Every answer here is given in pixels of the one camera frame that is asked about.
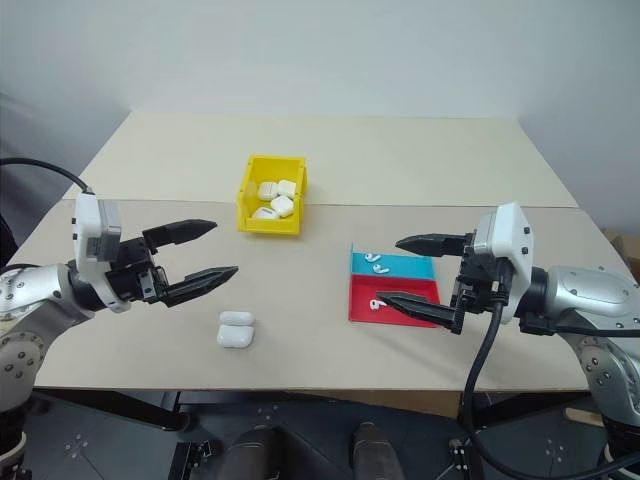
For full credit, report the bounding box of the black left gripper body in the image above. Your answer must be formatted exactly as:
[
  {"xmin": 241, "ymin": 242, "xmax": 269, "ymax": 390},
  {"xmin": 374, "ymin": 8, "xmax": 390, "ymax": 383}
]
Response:
[{"xmin": 104, "ymin": 234, "xmax": 170, "ymax": 307}]

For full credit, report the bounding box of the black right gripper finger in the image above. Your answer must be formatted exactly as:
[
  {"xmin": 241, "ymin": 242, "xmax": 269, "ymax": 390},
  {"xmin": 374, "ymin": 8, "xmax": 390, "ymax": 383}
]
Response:
[
  {"xmin": 375, "ymin": 291, "xmax": 464, "ymax": 336},
  {"xmin": 394, "ymin": 231, "xmax": 469, "ymax": 259}
]

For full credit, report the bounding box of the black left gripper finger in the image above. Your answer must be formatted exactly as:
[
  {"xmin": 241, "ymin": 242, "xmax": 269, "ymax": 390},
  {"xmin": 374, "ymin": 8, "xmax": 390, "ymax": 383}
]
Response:
[
  {"xmin": 159, "ymin": 266, "xmax": 240, "ymax": 308},
  {"xmin": 141, "ymin": 218, "xmax": 219, "ymax": 252}
]

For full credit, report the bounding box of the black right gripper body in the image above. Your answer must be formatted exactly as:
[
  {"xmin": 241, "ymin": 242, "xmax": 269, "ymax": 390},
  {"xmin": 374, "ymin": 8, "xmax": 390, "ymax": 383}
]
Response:
[{"xmin": 449, "ymin": 231, "xmax": 512, "ymax": 316}]

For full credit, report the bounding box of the yellow plastic bin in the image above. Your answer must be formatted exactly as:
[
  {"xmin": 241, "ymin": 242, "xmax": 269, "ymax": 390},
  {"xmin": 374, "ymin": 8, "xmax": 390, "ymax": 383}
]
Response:
[{"xmin": 235, "ymin": 153, "xmax": 309, "ymax": 237}]

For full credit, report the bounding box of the blue plastic tray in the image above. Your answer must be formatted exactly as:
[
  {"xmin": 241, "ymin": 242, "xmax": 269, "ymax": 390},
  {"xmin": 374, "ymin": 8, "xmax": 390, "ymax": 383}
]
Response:
[{"xmin": 347, "ymin": 242, "xmax": 438, "ymax": 281}]

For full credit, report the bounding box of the red plastic tray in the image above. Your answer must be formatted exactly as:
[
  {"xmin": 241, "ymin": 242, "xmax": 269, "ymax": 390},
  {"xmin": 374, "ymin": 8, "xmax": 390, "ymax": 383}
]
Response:
[{"xmin": 346, "ymin": 274, "xmax": 444, "ymax": 330}]

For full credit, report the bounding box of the dark rounded shape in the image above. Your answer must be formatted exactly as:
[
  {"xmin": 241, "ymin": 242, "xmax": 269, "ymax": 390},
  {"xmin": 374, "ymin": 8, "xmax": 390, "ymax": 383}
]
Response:
[
  {"xmin": 221, "ymin": 424, "xmax": 282, "ymax": 480},
  {"xmin": 351, "ymin": 420, "xmax": 407, "ymax": 480}
]

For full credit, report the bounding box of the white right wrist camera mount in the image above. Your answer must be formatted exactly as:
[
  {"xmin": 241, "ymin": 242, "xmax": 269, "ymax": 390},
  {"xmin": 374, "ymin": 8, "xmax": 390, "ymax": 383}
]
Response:
[{"xmin": 471, "ymin": 201, "xmax": 534, "ymax": 322}]

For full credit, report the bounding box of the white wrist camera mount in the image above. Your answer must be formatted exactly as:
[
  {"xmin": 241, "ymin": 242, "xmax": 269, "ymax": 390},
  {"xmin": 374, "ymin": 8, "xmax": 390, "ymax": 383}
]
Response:
[
  {"xmin": 73, "ymin": 193, "xmax": 133, "ymax": 314},
  {"xmin": 471, "ymin": 201, "xmax": 534, "ymax": 322}
]

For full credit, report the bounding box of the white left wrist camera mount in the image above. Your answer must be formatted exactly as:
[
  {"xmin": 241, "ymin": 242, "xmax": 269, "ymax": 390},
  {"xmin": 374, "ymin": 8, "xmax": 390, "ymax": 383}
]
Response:
[{"xmin": 73, "ymin": 193, "xmax": 133, "ymax": 314}]

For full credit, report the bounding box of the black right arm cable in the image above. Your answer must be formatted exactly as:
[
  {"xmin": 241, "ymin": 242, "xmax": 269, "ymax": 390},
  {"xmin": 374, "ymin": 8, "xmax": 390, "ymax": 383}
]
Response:
[{"xmin": 459, "ymin": 259, "xmax": 640, "ymax": 480}]

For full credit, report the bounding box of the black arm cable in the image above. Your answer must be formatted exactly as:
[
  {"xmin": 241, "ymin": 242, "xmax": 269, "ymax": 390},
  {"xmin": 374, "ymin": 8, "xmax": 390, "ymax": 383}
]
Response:
[
  {"xmin": 459, "ymin": 259, "xmax": 640, "ymax": 480},
  {"xmin": 0, "ymin": 158, "xmax": 97, "ymax": 197}
]

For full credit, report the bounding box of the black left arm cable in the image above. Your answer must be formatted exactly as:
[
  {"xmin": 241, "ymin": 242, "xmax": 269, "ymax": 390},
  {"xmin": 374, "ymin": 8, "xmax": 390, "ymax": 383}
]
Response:
[{"xmin": 0, "ymin": 158, "xmax": 97, "ymax": 197}]

